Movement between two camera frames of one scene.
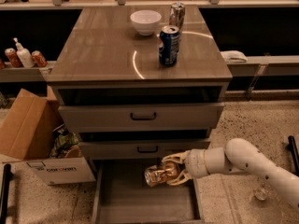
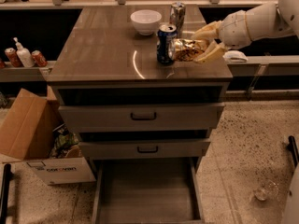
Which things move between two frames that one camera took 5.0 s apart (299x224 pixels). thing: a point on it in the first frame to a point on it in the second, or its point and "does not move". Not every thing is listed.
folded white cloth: x=234 y=56 does not move
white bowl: x=146 y=21 does not move
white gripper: x=195 y=163 to x=234 y=28
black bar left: x=7 y=175 does not move
